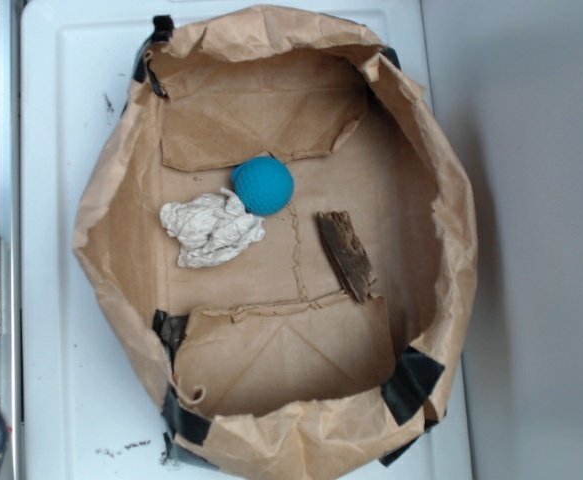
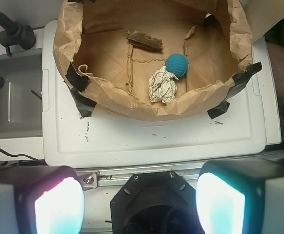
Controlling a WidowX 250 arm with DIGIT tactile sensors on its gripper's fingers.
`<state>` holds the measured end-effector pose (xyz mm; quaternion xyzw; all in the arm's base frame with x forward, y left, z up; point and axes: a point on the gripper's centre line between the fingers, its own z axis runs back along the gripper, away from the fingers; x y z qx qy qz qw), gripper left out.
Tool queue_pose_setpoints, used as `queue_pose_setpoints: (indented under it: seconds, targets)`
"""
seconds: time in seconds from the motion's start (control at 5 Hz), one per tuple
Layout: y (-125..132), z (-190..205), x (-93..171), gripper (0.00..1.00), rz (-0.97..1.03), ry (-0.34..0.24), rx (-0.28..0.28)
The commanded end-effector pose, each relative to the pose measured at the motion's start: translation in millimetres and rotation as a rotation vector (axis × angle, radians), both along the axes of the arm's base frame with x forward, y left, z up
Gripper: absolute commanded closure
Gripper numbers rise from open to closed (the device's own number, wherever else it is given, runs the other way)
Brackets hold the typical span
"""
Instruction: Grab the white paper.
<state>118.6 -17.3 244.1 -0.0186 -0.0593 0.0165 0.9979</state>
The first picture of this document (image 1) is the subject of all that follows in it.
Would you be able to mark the white paper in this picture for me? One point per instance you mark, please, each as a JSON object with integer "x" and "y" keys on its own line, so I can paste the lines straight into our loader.
{"x": 211, "y": 229}

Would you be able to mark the brown paper bag tray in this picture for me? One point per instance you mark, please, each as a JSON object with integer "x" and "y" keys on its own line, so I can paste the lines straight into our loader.
{"x": 265, "y": 367}

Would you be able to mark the brown bark wood piece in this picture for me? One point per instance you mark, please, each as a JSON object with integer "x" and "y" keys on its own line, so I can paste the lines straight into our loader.
{"x": 346, "y": 254}

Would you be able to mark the blue dimpled ball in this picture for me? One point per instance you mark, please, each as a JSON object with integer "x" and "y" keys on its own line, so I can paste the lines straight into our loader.
{"x": 264, "y": 185}

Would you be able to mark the white plastic table panel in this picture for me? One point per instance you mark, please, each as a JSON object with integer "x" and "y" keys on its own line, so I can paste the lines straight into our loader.
{"x": 86, "y": 415}

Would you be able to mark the aluminium frame rail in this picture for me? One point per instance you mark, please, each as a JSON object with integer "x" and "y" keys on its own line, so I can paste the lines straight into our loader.
{"x": 11, "y": 423}

